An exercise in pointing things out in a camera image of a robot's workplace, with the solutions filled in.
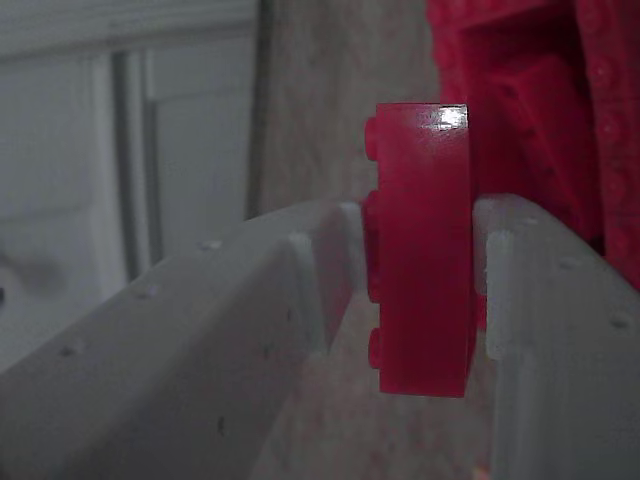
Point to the red Lego brick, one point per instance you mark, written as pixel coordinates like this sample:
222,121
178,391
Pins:
425,260

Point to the large pink lego block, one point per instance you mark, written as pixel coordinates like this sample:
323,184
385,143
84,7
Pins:
540,125

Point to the white panelled cabinet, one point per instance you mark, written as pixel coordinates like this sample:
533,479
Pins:
65,150

